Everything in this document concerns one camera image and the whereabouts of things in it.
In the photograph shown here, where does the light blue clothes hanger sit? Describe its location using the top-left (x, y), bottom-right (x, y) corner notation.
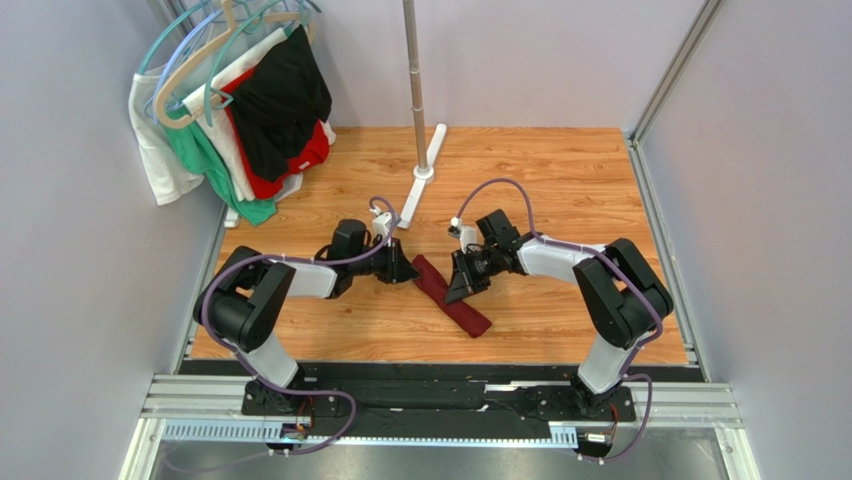
top-left (139, 1), bottom-right (221, 124)

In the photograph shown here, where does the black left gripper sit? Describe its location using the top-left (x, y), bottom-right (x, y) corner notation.
top-left (350, 235), bottom-right (421, 285)

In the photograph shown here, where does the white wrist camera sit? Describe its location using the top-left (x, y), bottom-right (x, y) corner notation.
top-left (448, 217), bottom-right (478, 253)
top-left (370, 206), bottom-right (397, 243)

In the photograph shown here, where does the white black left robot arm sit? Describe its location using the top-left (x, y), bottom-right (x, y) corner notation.
top-left (193, 214), bottom-right (420, 392)

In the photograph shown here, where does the teal clothes hanger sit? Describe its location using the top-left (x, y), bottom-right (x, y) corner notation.
top-left (138, 1), bottom-right (323, 129)

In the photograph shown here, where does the red shirt on hanger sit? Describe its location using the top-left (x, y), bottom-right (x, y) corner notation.
top-left (221, 68), bottom-right (330, 200)

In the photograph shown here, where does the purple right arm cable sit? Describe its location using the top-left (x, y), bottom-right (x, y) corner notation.
top-left (454, 177), bottom-right (666, 464)

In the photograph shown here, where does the beige clothes hanger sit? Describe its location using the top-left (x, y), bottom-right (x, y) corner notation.
top-left (153, 0), bottom-right (314, 130)

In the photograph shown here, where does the green shirt on hanger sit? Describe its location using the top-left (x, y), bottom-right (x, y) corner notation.
top-left (164, 123), bottom-right (277, 226)

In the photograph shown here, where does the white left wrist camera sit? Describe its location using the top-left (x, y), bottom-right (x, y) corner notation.
top-left (370, 206), bottom-right (397, 243)

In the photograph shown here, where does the dark red cloth napkin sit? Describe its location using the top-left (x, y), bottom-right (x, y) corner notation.
top-left (412, 255), bottom-right (493, 338)

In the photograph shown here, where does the aluminium corner post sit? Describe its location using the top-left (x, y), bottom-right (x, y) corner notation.
top-left (629, 0), bottom-right (725, 145)

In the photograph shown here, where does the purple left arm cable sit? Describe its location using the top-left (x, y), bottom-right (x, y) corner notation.
top-left (162, 195), bottom-right (401, 474)

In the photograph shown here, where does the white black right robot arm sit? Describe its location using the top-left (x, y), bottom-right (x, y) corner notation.
top-left (444, 209), bottom-right (674, 398)

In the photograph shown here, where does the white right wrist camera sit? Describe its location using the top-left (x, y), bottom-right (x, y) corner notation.
top-left (448, 217), bottom-right (478, 253)

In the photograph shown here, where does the black shirt on hanger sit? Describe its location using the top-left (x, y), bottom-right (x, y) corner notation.
top-left (228, 26), bottom-right (332, 182)

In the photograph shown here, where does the aluminium frame rail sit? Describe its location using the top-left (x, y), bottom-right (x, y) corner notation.
top-left (121, 361), bottom-right (759, 479)

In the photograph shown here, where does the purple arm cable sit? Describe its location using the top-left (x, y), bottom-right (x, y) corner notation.
top-left (162, 195), bottom-right (401, 474)
top-left (454, 177), bottom-right (666, 464)

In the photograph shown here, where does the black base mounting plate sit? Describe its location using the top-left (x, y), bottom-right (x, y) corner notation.
top-left (179, 359), bottom-right (707, 441)

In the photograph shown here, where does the metal pole white base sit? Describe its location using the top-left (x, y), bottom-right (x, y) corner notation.
top-left (398, 0), bottom-right (447, 229)

